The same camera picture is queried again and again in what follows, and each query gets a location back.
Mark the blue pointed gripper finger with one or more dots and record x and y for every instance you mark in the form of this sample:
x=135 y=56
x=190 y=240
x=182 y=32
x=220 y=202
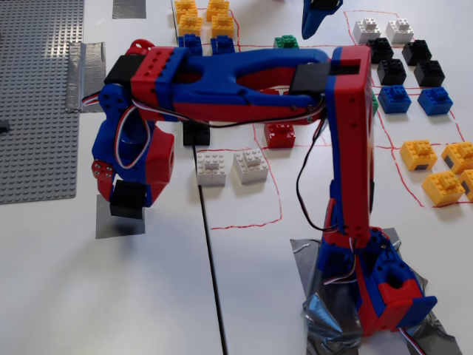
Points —
x=314 y=18

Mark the slim red gripper finger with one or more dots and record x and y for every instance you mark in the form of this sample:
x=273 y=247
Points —
x=102 y=177

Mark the wide red gripper finger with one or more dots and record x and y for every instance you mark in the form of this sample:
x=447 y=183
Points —
x=160 y=148

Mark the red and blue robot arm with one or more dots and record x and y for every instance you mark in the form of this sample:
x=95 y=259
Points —
x=258 y=70

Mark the green lego block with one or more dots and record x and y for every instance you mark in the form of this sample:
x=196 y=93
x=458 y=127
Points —
x=286 y=42
x=374 y=105

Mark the white lego block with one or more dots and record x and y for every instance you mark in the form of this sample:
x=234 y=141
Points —
x=366 y=30
x=210 y=168
x=399 y=31
x=250 y=166

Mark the yellow lego block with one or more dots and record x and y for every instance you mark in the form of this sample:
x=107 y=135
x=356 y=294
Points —
x=460 y=157
x=223 y=26
x=467 y=185
x=190 y=26
x=443 y=188
x=184 y=9
x=217 y=8
x=418 y=155

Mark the blue lego block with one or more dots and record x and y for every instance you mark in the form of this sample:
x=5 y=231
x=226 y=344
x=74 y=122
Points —
x=190 y=42
x=393 y=100
x=223 y=44
x=435 y=101

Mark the grey lego baseplate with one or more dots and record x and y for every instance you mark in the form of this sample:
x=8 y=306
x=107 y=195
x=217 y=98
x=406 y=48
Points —
x=37 y=111

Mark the silver duct tape strip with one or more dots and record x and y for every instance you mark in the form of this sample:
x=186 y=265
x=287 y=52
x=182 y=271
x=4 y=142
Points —
x=83 y=70

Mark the crumpled silver duct tape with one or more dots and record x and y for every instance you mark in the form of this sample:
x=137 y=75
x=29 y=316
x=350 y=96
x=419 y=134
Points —
x=325 y=314

